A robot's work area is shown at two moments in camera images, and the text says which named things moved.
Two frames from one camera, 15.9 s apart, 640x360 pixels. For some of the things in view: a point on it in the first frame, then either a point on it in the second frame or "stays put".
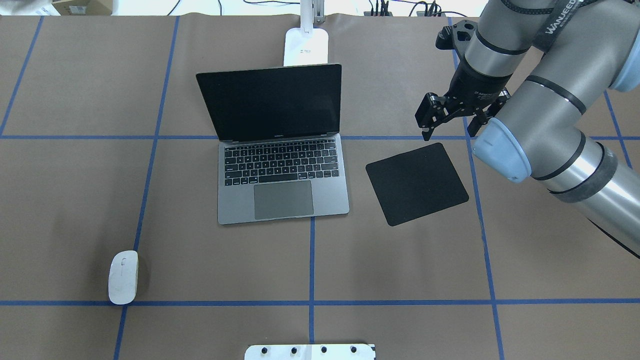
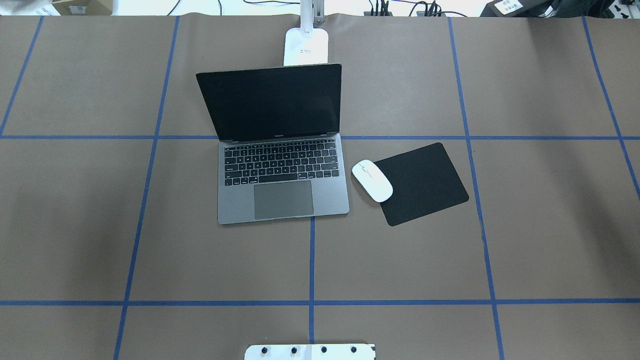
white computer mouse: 123,277 to 372,180
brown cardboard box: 84,7 stays put
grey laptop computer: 281,154 stays put
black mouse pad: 416,183 stays put
